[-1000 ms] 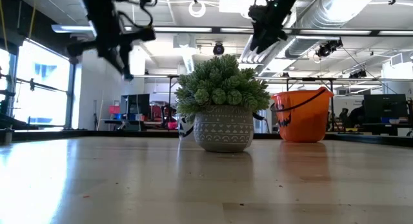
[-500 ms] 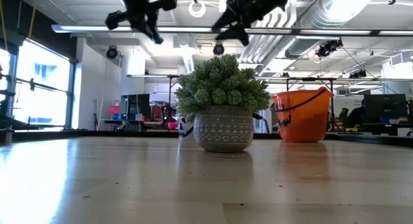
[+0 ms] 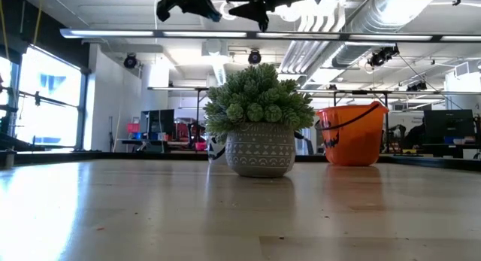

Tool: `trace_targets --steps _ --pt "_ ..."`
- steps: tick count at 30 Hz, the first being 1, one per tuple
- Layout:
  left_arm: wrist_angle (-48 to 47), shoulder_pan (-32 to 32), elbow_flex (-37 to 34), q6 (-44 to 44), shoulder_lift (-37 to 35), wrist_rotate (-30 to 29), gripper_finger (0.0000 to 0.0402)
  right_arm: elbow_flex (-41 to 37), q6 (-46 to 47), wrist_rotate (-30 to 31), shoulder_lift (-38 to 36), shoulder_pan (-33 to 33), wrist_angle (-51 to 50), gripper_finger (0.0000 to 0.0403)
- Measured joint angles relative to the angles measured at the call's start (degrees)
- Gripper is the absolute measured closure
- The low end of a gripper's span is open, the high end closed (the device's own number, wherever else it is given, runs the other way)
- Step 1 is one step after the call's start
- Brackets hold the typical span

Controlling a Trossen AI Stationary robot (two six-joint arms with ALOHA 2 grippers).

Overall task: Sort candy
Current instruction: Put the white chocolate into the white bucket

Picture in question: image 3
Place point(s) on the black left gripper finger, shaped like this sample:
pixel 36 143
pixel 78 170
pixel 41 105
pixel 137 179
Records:
pixel 165 7
pixel 204 11

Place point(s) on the long ceiling light bar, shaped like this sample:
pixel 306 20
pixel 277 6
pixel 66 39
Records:
pixel 203 34

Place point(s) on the black ceiling speaker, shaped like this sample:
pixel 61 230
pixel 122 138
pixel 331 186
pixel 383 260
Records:
pixel 130 61
pixel 254 58

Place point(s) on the green potted artificial plant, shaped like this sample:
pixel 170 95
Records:
pixel 259 103

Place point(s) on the black ceiling spotlight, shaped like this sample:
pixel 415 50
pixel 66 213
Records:
pixel 383 56

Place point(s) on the red storage box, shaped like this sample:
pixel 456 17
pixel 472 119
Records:
pixel 132 128

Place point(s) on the orange plastic bucket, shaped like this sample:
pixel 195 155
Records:
pixel 353 140

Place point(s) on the large bright window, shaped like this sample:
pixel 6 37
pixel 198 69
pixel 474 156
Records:
pixel 49 122

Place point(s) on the person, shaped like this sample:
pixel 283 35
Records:
pixel 415 135

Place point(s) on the gray air duct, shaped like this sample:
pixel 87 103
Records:
pixel 349 54

